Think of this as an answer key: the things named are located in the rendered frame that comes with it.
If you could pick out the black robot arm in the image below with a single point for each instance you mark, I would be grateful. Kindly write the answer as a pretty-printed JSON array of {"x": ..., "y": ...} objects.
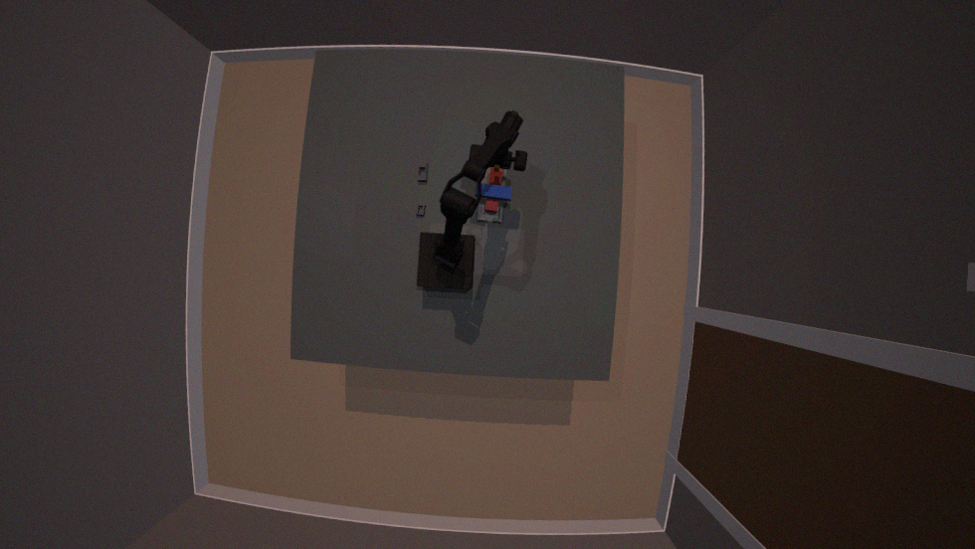
[{"x": 457, "y": 206}]

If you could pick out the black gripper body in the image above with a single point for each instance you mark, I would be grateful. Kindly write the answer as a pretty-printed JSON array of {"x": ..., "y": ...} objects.
[{"x": 519, "y": 159}]

